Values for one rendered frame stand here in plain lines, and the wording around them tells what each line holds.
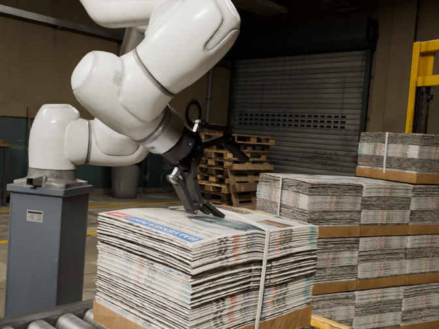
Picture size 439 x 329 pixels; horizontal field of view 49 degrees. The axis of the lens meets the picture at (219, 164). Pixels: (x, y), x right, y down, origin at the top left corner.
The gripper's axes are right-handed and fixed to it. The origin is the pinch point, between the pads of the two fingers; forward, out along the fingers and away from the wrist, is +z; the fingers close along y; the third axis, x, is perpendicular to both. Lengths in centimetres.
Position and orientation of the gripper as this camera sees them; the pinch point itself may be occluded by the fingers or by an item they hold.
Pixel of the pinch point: (229, 184)
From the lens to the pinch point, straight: 104.7
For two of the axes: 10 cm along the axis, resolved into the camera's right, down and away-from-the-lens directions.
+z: 5.8, 4.7, 6.6
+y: -3.9, 8.8, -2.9
